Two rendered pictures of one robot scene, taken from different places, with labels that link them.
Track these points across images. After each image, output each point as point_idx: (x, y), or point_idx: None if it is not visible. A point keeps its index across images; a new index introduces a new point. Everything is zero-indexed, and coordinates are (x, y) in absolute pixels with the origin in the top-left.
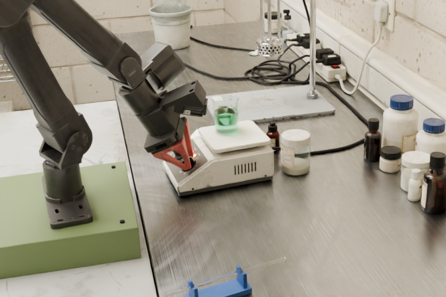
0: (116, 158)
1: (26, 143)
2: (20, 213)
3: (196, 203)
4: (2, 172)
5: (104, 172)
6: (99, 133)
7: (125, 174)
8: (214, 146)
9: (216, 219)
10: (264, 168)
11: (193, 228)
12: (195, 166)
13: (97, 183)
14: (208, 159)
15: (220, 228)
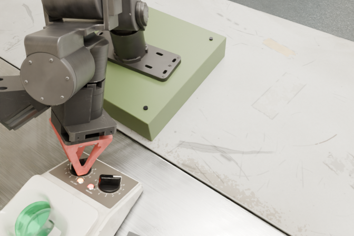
0: (222, 176)
1: (349, 133)
2: (145, 30)
3: (61, 161)
4: (283, 86)
5: (144, 97)
6: (321, 214)
7: (121, 106)
8: (41, 180)
9: (26, 154)
10: None
11: (39, 131)
12: (67, 167)
13: (130, 82)
14: (50, 174)
15: (15, 145)
